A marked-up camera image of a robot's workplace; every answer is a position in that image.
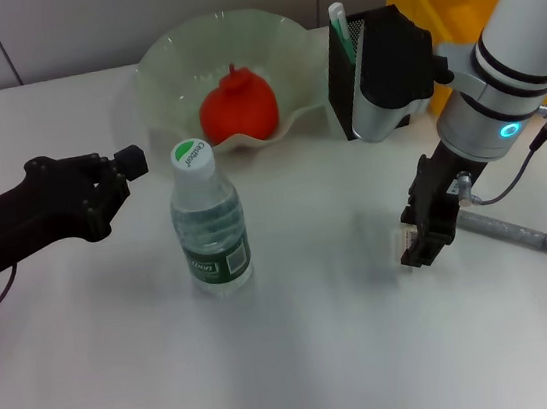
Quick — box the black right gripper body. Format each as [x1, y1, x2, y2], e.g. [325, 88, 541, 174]
[390, 135, 498, 249]

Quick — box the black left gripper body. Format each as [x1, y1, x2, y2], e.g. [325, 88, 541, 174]
[0, 146, 121, 281]

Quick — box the beige eraser with barcode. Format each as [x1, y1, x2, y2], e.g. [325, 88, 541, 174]
[387, 223, 424, 263]

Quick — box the clear green-label water bottle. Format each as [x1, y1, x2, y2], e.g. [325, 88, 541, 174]
[161, 132, 258, 303]

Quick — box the orange fruit with knob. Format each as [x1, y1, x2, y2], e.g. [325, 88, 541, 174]
[193, 57, 283, 149]

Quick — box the green pen with white cap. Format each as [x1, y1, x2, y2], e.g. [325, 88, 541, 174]
[327, 0, 358, 67]

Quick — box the grey marker pen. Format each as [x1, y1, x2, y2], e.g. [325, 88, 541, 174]
[457, 201, 547, 272]

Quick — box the black mesh pen holder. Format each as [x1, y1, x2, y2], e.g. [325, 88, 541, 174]
[317, 4, 419, 144]

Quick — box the pale green wavy fruit bowl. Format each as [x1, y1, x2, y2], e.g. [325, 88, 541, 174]
[128, 0, 340, 166]

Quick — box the right gripper cable with plug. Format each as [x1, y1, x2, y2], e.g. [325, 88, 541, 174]
[445, 102, 547, 210]

